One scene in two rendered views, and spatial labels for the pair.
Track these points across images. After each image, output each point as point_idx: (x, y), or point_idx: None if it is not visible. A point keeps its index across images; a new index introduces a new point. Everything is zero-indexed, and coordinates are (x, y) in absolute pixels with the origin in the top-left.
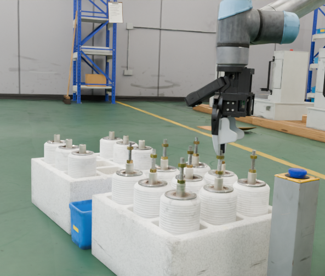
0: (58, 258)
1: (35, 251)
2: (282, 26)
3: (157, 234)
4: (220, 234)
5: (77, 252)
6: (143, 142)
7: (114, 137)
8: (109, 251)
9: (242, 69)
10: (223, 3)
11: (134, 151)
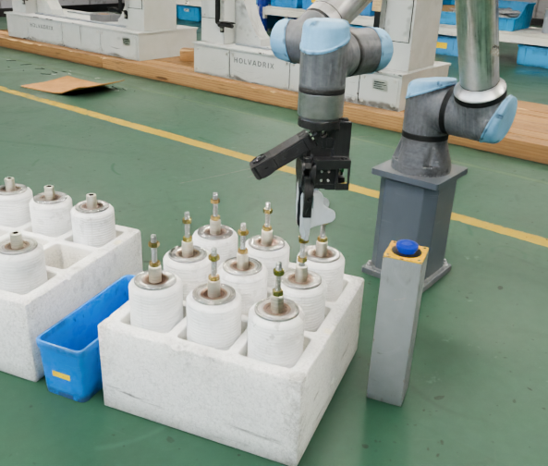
0: (64, 434)
1: (14, 435)
2: (380, 55)
3: (269, 374)
4: (328, 342)
5: (80, 410)
6: (95, 197)
7: (15, 187)
8: (154, 399)
9: (340, 124)
10: (316, 30)
11: (88, 217)
